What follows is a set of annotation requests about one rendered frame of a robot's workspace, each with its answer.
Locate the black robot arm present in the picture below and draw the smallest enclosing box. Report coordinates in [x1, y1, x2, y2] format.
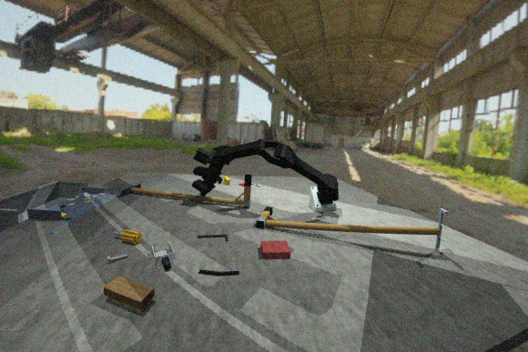
[193, 139, 339, 205]

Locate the silver metal bolt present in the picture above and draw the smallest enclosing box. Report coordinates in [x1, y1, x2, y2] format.
[107, 255, 128, 264]

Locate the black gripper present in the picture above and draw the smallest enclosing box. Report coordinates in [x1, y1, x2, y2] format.
[192, 167, 222, 196]

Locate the brown wooden block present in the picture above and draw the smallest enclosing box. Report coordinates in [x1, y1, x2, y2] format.
[104, 277, 155, 313]

